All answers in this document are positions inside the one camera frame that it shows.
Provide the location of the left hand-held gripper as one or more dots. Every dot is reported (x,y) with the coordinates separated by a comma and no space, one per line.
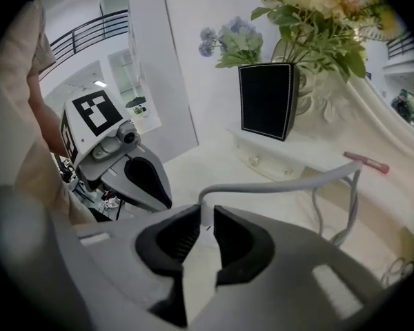
(93,116)

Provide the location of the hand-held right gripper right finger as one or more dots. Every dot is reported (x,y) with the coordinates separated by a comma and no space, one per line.
(290,271)

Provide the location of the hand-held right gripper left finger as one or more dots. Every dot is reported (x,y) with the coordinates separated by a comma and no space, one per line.
(117,264)

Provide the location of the grey cable connector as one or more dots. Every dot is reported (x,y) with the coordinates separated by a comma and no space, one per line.
(207,214)

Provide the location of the person's left forearm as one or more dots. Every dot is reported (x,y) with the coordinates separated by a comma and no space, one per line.
(45,119)

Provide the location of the white dressing table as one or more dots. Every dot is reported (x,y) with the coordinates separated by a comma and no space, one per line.
(262,198)

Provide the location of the white shelf unit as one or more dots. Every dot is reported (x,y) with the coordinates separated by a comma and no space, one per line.
(162,74)

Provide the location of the person's beige t-shirt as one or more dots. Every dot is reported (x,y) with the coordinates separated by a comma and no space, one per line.
(24,133)

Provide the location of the pink stick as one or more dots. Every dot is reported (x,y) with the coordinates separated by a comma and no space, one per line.
(369,162)

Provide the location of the black square vase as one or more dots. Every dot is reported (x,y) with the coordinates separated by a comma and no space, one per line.
(265,98)

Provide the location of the black balcony railing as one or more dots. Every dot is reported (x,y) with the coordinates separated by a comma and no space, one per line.
(86,33)

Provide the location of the white oval vanity mirror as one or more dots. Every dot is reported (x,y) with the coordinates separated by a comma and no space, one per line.
(348,116)

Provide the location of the artificial flower bouquet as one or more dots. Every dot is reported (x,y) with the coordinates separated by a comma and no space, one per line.
(310,29)

